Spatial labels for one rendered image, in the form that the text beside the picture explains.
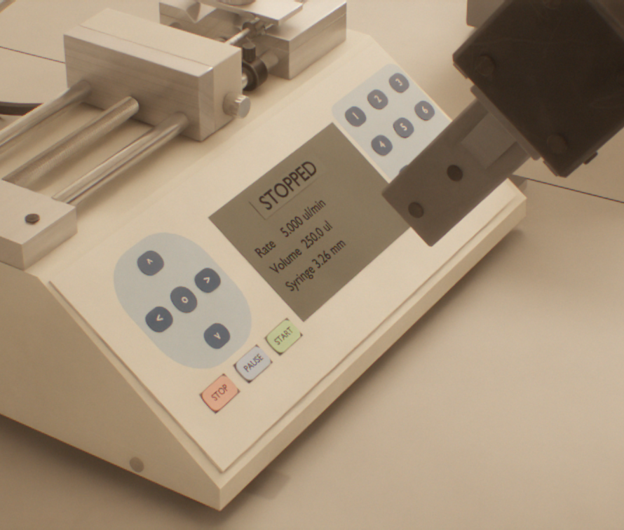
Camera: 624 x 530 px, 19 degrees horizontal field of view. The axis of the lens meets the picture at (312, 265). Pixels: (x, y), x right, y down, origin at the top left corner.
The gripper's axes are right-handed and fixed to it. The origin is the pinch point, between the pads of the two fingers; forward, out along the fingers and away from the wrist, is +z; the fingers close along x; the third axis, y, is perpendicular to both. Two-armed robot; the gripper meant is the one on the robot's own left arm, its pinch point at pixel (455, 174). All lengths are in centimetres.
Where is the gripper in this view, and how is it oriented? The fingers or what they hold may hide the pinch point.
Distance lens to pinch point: 63.2
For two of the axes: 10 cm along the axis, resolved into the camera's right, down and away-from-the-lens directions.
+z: -5.0, 4.9, 7.1
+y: -6.7, -7.4, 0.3
